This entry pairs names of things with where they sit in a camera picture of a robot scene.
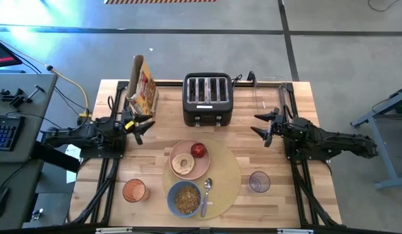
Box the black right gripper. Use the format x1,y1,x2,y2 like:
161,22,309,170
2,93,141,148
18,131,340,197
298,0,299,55
249,108,290,148

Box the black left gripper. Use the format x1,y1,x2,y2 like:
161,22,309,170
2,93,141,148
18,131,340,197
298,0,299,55
121,109,157,146

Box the yellow cereal box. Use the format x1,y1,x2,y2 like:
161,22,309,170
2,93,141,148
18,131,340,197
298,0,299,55
125,54,160,116

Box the purple transparent cup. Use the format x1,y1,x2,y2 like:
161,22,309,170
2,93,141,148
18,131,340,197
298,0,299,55
248,170,271,194

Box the red apple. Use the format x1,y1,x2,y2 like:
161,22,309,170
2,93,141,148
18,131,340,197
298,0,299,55
190,142,207,159

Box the seeded bagel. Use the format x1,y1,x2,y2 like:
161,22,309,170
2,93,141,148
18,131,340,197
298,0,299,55
171,152,195,176

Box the metal spoon purple handle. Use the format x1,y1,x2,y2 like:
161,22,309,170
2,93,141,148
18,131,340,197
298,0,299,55
200,177,214,218

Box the clear plastic container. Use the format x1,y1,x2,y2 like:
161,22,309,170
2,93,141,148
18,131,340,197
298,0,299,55
252,75,294,123

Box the black four-slot toaster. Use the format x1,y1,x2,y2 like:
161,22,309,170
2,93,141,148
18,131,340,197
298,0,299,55
181,71,234,127

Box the orange plastic cup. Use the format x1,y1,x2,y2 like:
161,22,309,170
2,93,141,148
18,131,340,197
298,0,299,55
121,178,151,204

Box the round woven straw placemat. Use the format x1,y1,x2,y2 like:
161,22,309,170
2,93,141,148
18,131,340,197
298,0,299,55
161,139,242,221

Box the pink plate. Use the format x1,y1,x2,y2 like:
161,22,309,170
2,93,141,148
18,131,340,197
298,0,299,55
168,138,211,181

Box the blue bowl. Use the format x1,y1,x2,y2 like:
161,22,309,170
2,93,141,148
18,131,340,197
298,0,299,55
166,180,203,218

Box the brown cereal flakes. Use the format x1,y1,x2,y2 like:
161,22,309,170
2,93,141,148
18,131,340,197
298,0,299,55
174,185,201,215

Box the white paper sheet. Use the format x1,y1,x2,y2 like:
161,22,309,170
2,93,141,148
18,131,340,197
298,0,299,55
64,142,82,185

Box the black diagonal bar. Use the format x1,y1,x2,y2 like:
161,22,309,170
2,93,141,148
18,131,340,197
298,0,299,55
31,141,81,173

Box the grey desk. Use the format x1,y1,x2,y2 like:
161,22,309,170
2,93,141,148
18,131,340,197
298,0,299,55
0,73,58,230

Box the grey metal stand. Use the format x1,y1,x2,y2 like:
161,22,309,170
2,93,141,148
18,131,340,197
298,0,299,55
349,84,402,191

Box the black desk clamp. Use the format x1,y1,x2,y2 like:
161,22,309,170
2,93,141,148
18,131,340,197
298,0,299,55
8,84,45,110

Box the black computer keyboard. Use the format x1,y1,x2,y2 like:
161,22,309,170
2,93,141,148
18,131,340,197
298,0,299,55
0,114,26,152

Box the small silver clamp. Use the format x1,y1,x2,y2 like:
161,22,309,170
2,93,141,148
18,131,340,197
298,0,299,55
31,207,44,222

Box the black computer monitor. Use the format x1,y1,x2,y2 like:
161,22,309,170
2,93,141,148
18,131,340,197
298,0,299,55
0,36,23,69

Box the black aluminium table frame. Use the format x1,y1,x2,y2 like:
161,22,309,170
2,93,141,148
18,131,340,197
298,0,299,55
67,79,344,234

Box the black toaster power cable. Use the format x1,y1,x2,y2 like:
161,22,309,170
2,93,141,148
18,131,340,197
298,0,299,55
231,70,257,88

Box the yellow cable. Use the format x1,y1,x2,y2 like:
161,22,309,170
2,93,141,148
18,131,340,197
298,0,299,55
46,64,93,118

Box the silver metal bracket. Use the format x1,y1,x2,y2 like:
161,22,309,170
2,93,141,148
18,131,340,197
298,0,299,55
277,228,314,234
95,227,133,234

